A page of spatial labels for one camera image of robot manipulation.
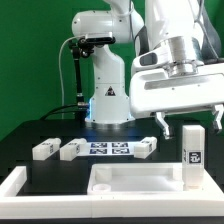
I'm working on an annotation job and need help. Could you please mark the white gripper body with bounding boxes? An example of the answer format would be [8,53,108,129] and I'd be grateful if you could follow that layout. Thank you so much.
[129,63,224,118]

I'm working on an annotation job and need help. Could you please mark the white desk tabletop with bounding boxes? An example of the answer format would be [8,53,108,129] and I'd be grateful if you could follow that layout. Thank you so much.
[87,163,224,199]

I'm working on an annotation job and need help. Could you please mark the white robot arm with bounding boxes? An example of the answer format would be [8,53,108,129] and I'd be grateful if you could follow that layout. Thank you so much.
[72,0,224,139]

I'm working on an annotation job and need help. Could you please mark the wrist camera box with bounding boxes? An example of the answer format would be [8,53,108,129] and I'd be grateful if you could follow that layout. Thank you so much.
[131,52,167,75]

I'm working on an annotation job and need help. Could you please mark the white cable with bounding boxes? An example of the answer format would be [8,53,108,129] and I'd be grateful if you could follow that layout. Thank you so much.
[58,35,79,120]

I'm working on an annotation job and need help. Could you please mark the black cables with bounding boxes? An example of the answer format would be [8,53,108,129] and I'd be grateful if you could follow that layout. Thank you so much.
[39,103,88,121]

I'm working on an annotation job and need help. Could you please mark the fiducial marker sheet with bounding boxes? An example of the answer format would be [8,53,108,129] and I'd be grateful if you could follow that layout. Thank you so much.
[88,142,134,156]

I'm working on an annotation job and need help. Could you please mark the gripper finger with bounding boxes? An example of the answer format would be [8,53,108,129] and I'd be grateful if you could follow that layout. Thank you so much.
[212,104,224,133]
[155,112,174,139]

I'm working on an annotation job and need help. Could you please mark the white U-shaped fence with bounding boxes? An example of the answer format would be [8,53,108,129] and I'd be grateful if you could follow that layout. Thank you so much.
[0,166,224,219]

